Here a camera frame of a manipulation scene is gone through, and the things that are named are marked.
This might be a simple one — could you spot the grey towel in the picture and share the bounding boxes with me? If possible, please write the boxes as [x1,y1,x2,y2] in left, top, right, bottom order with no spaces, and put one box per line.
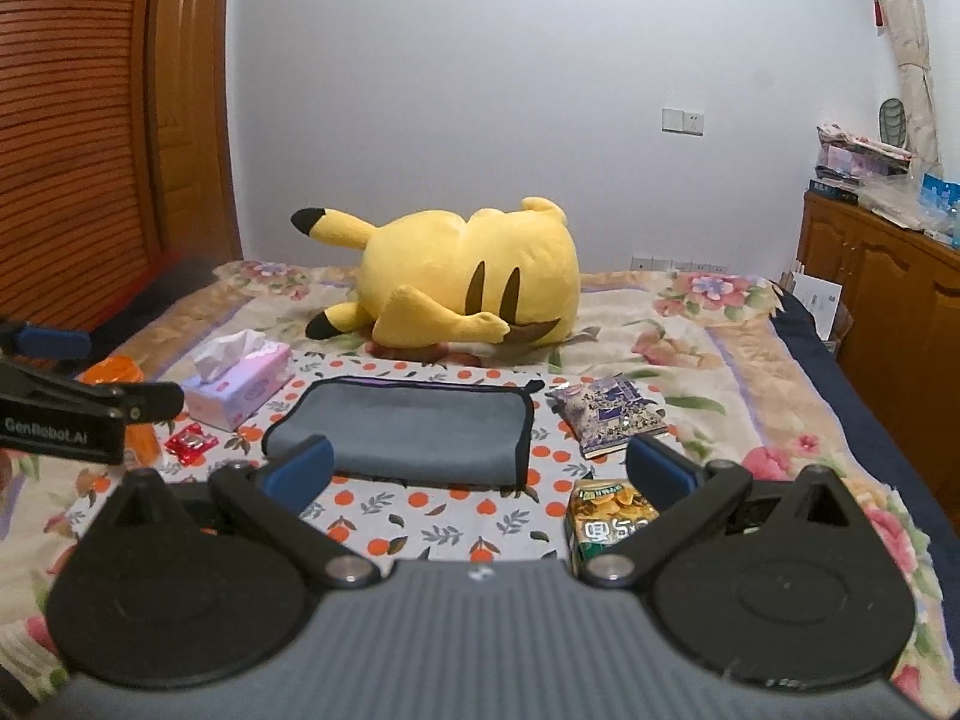
[264,377,546,487]

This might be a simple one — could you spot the pink tissue box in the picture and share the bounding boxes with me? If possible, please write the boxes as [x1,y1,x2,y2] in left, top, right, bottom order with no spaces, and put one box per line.
[182,329,295,434]

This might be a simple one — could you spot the clear plastic bag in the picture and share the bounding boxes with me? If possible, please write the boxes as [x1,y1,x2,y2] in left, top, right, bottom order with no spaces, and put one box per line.
[857,171,960,242]

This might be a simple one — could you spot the yellow plush toy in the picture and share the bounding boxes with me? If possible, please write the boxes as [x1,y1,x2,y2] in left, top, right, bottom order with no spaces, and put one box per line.
[291,196,583,365]

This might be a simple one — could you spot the row of wall sockets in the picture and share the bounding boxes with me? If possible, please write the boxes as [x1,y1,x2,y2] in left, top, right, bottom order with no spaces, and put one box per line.
[630,254,732,275]

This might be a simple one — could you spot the wooden wardrobe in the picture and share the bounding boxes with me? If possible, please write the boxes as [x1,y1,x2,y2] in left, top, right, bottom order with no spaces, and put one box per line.
[0,0,245,336]

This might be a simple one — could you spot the stack of books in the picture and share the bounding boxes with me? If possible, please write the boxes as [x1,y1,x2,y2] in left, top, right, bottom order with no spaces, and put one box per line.
[808,120,914,205]

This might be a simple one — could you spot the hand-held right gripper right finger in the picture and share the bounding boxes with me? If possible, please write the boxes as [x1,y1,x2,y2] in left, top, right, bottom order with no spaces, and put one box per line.
[583,433,877,590]

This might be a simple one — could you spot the red candy packet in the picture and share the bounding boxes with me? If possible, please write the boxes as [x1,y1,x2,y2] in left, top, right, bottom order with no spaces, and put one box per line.
[163,423,218,467]

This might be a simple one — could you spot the orange print white cloth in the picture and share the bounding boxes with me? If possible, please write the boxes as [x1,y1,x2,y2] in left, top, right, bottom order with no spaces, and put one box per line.
[66,349,722,580]

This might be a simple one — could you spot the purple snack packet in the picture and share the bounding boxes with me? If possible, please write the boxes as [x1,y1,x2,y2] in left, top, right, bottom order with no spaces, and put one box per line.
[545,374,671,461]

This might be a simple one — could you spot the green yellow snack packet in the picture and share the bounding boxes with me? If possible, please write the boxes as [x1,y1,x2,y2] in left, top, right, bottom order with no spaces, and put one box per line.
[564,478,662,579]

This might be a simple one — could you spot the white papers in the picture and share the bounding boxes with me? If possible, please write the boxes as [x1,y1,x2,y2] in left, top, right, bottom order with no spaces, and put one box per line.
[783,265,846,344]

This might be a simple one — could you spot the wooden cabinet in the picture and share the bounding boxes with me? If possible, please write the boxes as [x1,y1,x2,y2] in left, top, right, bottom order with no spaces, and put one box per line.
[793,190,960,535]

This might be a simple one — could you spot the blue label water bottles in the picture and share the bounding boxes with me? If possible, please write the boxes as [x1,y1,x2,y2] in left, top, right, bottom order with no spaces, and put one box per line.
[918,173,960,249]

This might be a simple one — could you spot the beige curtain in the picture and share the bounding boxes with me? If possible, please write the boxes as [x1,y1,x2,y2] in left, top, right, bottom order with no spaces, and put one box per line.
[872,0,944,175]

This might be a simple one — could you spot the orange plastic packet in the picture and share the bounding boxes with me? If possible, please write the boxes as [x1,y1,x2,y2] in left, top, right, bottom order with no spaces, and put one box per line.
[78,355,163,467]

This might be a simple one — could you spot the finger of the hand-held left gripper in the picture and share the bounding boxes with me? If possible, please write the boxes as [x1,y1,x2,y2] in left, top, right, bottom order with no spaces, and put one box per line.
[0,360,185,422]
[0,319,93,362]

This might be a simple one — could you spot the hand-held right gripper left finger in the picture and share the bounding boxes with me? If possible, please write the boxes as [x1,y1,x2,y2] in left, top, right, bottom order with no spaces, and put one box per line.
[84,433,382,590]

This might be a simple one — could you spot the white wall switch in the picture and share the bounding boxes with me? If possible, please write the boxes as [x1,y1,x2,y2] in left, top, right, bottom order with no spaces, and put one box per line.
[661,106,707,138]

